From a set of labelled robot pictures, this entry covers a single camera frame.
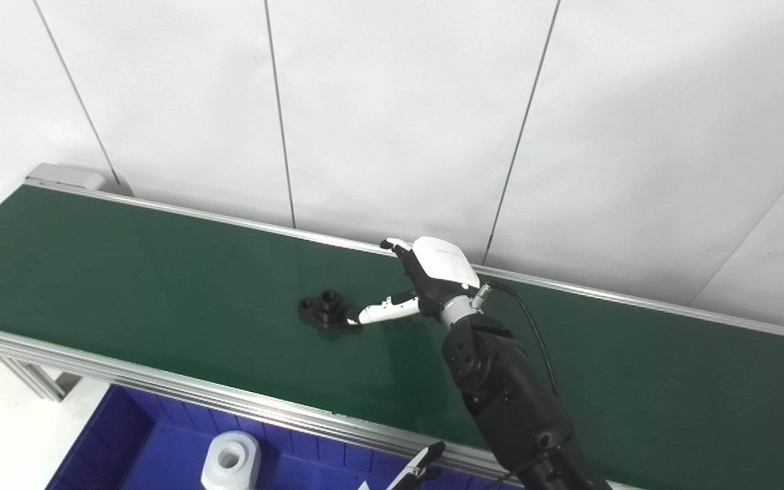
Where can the aluminium conveyor support leg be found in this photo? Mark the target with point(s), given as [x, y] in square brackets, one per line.
[31, 374]

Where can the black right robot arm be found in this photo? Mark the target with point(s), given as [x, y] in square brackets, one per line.
[508, 395]

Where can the white plastic cylinder part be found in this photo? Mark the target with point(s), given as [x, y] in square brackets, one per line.
[247, 452]

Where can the blue plastic bin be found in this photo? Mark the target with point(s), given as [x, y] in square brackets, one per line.
[147, 449]

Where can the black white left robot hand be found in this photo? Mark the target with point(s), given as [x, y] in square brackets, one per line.
[419, 461]

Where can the black flanged machine part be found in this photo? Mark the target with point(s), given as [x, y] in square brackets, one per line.
[327, 312]

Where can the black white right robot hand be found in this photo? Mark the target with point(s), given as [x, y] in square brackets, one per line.
[443, 265]

